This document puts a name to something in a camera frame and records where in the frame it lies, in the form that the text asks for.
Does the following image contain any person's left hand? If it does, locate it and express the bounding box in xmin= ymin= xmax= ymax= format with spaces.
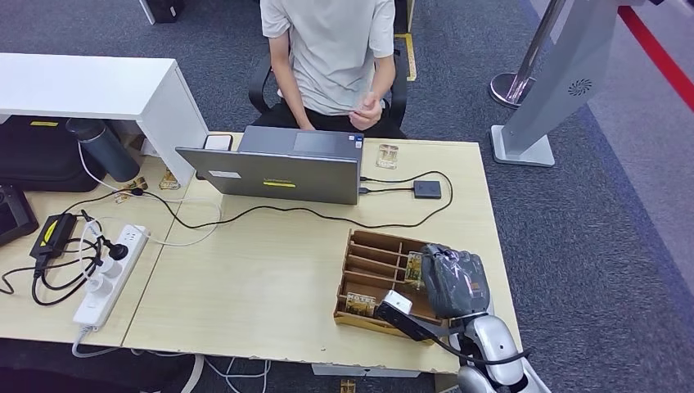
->
xmin=349 ymin=92 xmax=383 ymax=131

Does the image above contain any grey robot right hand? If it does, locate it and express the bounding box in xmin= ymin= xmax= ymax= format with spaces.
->
xmin=420 ymin=244 xmax=492 ymax=320

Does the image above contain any wooden card organizer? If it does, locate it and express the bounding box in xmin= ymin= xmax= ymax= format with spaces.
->
xmin=333 ymin=228 xmax=452 ymax=346

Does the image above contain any person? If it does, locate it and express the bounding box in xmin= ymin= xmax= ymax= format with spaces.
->
xmin=259 ymin=0 xmax=408 ymax=139

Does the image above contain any small black card reader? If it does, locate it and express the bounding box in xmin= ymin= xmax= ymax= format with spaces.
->
xmin=412 ymin=180 xmax=443 ymax=200

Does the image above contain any grey laptop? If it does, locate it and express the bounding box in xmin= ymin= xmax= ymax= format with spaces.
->
xmin=175 ymin=125 xmax=365 ymax=206

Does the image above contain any black office chair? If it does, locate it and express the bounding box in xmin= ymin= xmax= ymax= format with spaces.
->
xmin=248 ymin=48 xmax=408 ymax=131

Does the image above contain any white smartphone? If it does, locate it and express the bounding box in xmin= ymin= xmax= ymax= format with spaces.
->
xmin=203 ymin=133 xmax=234 ymax=151

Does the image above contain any grey kiosk stand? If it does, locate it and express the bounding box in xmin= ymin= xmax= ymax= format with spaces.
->
xmin=489 ymin=0 xmax=647 ymax=168

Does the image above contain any small yellow packet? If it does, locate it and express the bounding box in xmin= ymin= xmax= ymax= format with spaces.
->
xmin=114 ymin=176 xmax=150 ymax=204
xmin=158 ymin=169 xmax=183 ymax=192

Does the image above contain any black box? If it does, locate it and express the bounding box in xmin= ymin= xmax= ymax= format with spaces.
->
xmin=139 ymin=0 xmax=187 ymax=25

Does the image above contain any dark grey water bottle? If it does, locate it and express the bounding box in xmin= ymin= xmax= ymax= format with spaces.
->
xmin=65 ymin=118 xmax=141 ymax=183

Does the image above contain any white desk shelf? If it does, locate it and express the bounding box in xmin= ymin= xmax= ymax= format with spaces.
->
xmin=0 ymin=52 xmax=210 ymax=187

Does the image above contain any black plug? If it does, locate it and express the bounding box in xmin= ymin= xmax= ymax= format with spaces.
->
xmin=104 ymin=239 xmax=131 ymax=261

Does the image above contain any white power strip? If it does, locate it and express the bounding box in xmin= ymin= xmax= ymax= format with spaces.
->
xmin=72 ymin=224 xmax=150 ymax=330

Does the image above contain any black bag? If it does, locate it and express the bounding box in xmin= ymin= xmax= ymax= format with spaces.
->
xmin=0 ymin=115 xmax=105 ymax=193

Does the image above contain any black power adapter yellow label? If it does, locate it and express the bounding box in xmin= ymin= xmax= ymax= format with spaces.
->
xmin=29 ymin=213 xmax=79 ymax=260

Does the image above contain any black tablet device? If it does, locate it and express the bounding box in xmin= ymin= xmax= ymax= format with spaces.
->
xmin=0 ymin=184 xmax=40 ymax=248

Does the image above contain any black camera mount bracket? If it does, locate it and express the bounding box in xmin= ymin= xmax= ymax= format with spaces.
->
xmin=375 ymin=302 xmax=467 ymax=344

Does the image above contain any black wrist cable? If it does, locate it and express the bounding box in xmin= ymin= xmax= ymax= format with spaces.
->
xmin=433 ymin=335 xmax=533 ymax=366

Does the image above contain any black laptop power cable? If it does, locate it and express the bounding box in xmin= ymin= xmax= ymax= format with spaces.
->
xmin=62 ymin=170 xmax=454 ymax=230

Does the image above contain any silver stanchion post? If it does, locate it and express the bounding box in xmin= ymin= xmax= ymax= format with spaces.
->
xmin=488 ymin=0 xmax=568 ymax=111

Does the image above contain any thin white cable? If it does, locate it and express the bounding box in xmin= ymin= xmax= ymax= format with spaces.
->
xmin=76 ymin=142 xmax=224 ymax=248

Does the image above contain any white power strip cord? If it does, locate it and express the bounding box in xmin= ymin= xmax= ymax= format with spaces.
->
xmin=71 ymin=325 xmax=207 ymax=393

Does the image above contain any black adapter mains cord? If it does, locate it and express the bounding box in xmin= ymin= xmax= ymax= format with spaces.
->
xmin=0 ymin=238 xmax=110 ymax=307

